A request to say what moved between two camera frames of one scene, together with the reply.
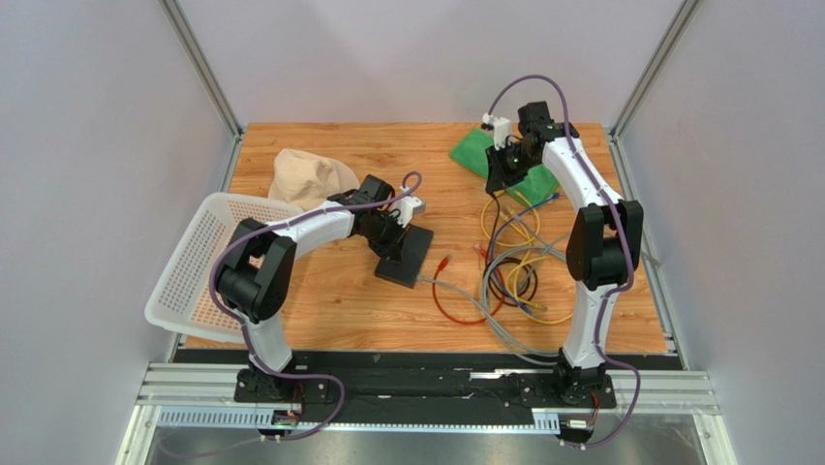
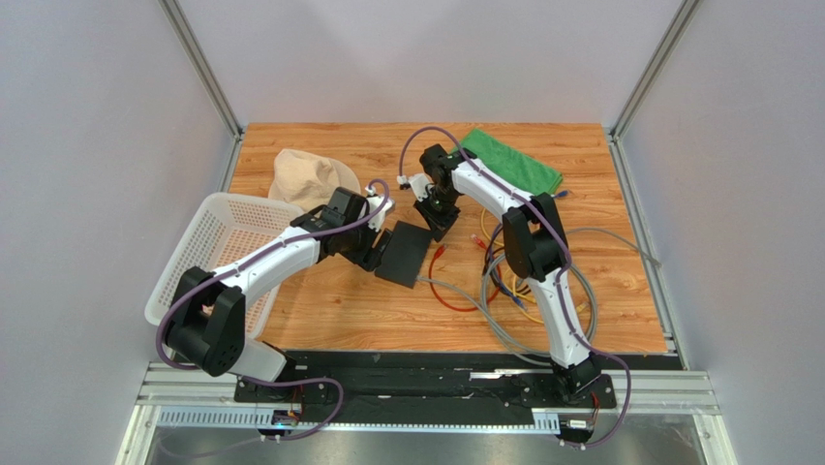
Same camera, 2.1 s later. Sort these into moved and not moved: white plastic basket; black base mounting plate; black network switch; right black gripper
Moved: right black gripper
Not moved: black base mounting plate; black network switch; white plastic basket
